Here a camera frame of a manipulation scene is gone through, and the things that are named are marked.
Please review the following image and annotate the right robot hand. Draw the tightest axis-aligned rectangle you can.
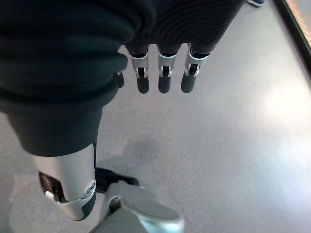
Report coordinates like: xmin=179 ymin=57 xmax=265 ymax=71
xmin=0 ymin=0 xmax=243 ymax=221

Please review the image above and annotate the silver robot leg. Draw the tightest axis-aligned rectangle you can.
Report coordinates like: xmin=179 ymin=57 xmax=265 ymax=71
xmin=91 ymin=182 xmax=185 ymax=233

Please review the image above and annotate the black bed frame rail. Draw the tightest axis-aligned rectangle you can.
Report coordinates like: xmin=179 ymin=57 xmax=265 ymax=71
xmin=273 ymin=0 xmax=311 ymax=82

